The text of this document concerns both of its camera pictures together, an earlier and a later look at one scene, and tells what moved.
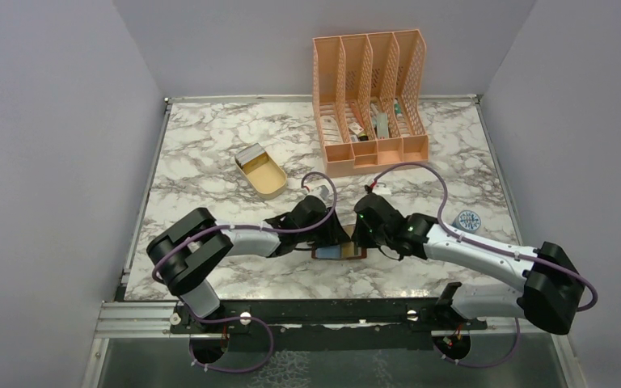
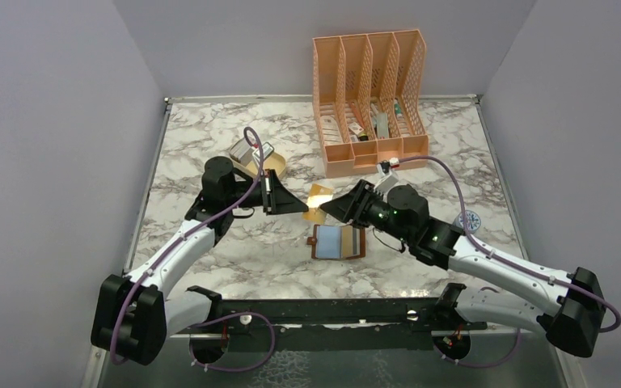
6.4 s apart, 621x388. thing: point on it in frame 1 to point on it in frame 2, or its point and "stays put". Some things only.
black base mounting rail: [326, 325] stays put
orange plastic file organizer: [365, 89] stays put
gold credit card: [348, 249] to [318, 195]
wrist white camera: [321, 191] to [268, 149]
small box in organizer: [355, 128] stays put
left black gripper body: [324, 235] to [241, 190]
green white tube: [398, 109] stays put
